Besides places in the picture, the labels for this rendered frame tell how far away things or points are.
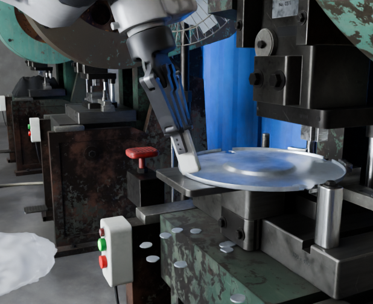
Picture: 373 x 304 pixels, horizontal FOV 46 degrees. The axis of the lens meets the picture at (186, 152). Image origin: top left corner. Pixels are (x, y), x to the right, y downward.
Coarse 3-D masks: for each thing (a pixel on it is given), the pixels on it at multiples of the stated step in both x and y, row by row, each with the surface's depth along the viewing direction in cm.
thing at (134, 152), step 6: (126, 150) 103; (132, 150) 102; (138, 150) 102; (144, 150) 102; (150, 150) 102; (156, 150) 102; (132, 156) 100; (138, 156) 100; (144, 156) 101; (150, 156) 101; (156, 156) 102; (144, 162) 103
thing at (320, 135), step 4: (304, 128) 81; (308, 128) 80; (312, 128) 80; (316, 128) 80; (304, 132) 81; (308, 132) 80; (312, 132) 80; (316, 132) 80; (320, 132) 80; (324, 132) 80; (304, 136) 82; (308, 136) 80; (312, 136) 80; (316, 136) 80; (320, 136) 80; (324, 136) 80; (308, 140) 81; (312, 140) 80; (316, 140) 80; (320, 140) 80; (324, 140) 80
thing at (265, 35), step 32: (288, 0) 73; (288, 32) 74; (256, 64) 78; (288, 64) 71; (320, 64) 70; (352, 64) 73; (256, 96) 79; (288, 96) 72; (320, 96) 71; (352, 96) 74
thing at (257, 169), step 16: (208, 160) 83; (224, 160) 83; (240, 160) 80; (256, 160) 80; (272, 160) 80; (288, 160) 83; (304, 160) 83; (192, 176) 70; (208, 176) 72; (224, 176) 72; (240, 176) 72; (256, 176) 72; (272, 176) 72; (288, 176) 72; (304, 176) 72; (320, 176) 72; (336, 176) 72
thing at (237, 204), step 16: (160, 176) 75; (176, 176) 72; (192, 192) 65; (208, 192) 66; (224, 192) 68; (240, 192) 74; (256, 192) 73; (272, 192) 74; (224, 208) 80; (240, 208) 75; (256, 208) 73; (272, 208) 75; (224, 224) 80; (240, 224) 75; (256, 224) 74; (240, 240) 75; (256, 240) 75
